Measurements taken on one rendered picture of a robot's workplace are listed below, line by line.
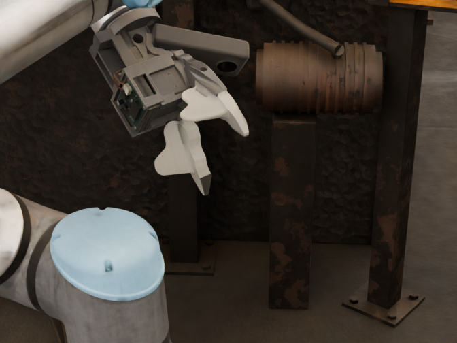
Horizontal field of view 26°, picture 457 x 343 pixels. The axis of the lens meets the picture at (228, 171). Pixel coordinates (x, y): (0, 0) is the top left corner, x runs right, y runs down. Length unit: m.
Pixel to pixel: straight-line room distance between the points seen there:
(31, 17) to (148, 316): 0.36
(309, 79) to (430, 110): 1.18
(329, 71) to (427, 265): 0.59
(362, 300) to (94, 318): 1.00
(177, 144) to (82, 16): 0.25
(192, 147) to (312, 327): 0.85
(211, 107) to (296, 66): 0.70
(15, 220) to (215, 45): 0.30
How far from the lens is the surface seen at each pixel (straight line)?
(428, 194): 2.41
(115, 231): 1.08
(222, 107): 1.04
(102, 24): 1.12
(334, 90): 1.73
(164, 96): 1.07
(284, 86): 1.73
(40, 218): 1.14
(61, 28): 0.93
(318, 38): 1.72
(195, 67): 1.07
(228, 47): 1.14
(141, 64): 1.08
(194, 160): 1.14
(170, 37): 1.12
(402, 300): 2.01
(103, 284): 1.05
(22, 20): 0.90
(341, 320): 1.95
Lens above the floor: 1.14
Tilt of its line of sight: 27 degrees down
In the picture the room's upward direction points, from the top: straight up
